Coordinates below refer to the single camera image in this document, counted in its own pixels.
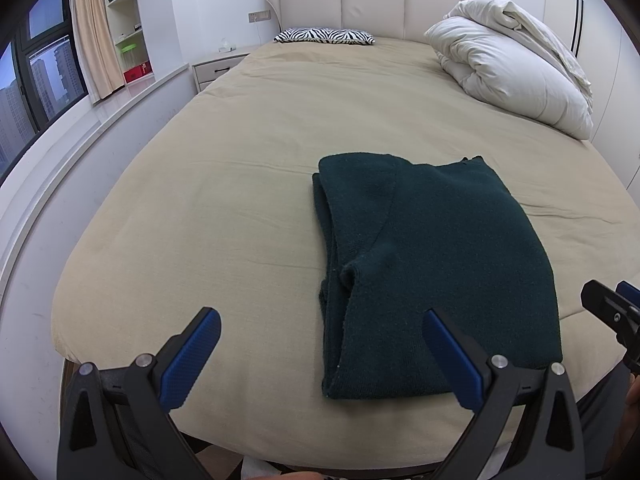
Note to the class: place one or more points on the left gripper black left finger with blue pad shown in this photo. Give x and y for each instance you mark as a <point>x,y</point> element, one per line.
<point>116,422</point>

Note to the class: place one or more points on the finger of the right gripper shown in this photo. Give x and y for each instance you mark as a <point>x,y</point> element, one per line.
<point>614,311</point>
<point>630,292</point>

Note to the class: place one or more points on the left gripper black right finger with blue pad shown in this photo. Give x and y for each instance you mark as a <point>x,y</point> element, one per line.
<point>548,442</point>

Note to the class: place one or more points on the dark green knit sweater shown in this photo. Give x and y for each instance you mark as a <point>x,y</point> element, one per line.
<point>402,238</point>

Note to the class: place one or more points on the white wardrobe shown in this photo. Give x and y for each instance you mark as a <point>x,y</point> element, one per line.
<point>611,62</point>

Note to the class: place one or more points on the white folded duvet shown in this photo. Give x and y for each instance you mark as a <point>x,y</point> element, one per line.
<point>502,55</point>

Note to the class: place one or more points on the dark framed window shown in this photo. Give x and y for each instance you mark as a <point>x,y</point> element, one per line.
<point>40,78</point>

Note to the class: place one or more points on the red storage box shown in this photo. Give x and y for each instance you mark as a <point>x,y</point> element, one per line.
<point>137,71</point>

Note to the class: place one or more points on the white bedside table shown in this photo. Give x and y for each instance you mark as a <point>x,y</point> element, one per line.
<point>207,71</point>

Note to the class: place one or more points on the zebra print pillow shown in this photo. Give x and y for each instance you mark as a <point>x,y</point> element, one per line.
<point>324,35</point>

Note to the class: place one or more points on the beige curtain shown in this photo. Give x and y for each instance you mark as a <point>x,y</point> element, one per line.
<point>95,49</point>

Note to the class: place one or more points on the wall power socket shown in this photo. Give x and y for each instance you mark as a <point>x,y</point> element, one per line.
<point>259,16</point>

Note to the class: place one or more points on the white wall shelf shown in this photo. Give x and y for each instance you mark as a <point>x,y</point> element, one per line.
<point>125,25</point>

